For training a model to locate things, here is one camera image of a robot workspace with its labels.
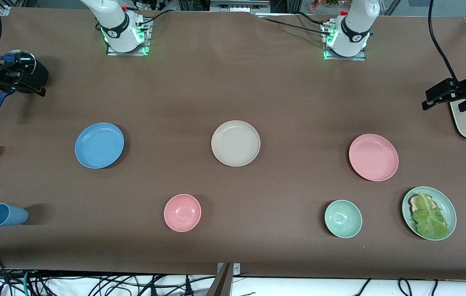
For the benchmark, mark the grey metal box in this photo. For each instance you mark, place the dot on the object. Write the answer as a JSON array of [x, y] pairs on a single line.
[[237, 6]]

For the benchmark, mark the blue plastic cup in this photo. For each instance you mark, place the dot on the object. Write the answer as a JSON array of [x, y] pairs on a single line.
[[7, 215]]

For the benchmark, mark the green plate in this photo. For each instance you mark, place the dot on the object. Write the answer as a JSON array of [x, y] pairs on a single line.
[[451, 211]]

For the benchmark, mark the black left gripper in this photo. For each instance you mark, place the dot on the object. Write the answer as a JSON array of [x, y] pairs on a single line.
[[464, 89]]

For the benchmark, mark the dark angled bar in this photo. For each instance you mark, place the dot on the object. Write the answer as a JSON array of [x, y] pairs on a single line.
[[220, 285]]

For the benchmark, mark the beige shallow bowl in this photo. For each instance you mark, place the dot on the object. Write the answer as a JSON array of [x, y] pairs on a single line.
[[235, 144]]

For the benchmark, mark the blue shallow bowl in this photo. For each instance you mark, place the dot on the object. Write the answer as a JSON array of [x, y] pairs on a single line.
[[99, 146]]

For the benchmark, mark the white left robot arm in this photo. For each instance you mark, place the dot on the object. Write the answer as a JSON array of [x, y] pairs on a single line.
[[356, 24]]

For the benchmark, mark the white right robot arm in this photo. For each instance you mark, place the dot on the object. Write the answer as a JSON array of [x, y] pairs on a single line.
[[114, 20]]

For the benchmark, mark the small deep pink bowl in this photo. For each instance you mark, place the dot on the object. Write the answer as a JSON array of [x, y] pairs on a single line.
[[182, 213]]

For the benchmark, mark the toasted bread slice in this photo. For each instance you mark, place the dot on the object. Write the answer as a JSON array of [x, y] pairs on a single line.
[[413, 201]]

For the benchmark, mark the pink shallow bowl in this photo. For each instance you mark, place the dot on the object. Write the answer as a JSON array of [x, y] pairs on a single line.
[[373, 157]]

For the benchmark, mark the brown table cover sheet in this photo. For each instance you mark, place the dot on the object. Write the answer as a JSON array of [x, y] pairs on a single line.
[[175, 90]]

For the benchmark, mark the green lettuce leaf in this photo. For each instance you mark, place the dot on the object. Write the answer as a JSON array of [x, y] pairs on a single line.
[[430, 218]]

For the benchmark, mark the glass lid blue knob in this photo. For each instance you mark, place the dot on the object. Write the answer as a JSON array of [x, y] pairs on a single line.
[[25, 61]]

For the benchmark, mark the small deep green bowl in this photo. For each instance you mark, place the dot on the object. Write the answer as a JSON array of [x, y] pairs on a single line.
[[343, 219]]

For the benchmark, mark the orange red background item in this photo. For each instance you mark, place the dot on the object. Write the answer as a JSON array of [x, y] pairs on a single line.
[[319, 4]]

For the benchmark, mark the grey metal bracket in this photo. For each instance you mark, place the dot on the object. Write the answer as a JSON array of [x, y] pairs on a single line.
[[237, 269]]

